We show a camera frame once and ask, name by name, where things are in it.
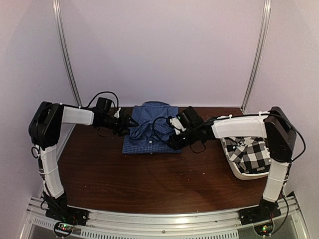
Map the round circuit board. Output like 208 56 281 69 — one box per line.
254 222 274 237
53 222 74 238

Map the white plastic basket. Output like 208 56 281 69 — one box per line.
221 139 271 181

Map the aluminium front rail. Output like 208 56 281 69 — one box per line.
18 197 309 239

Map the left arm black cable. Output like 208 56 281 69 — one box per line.
84 91 120 112

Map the aluminium frame post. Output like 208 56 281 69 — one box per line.
241 0 272 114
52 0 84 112

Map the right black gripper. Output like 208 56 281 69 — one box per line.
168 126 198 150

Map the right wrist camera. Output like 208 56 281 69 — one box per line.
168 106 204 135

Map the black white plaid shirt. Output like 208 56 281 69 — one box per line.
223 135 271 174

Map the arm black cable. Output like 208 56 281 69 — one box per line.
152 116 172 144
84 91 120 112

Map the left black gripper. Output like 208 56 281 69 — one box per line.
101 113 139 136

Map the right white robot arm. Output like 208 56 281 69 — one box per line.
167 107 297 220

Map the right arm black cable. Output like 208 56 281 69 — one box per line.
152 116 172 144

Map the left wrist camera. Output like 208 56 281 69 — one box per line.
95 97 123 119

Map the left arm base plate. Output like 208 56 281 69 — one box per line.
45 207 89 226

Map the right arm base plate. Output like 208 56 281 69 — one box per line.
239 205 281 225

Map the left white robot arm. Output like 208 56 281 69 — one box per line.
28 98 139 221

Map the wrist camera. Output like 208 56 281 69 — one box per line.
95 97 123 119
168 106 204 135

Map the left round circuit board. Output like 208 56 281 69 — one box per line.
53 222 74 238

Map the right aluminium frame post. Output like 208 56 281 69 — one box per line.
241 0 272 114

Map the left aluminium frame post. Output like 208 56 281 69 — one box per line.
52 0 84 112

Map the right round circuit board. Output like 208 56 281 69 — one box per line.
254 222 274 237

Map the blue checked long sleeve shirt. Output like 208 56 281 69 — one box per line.
122 101 182 154

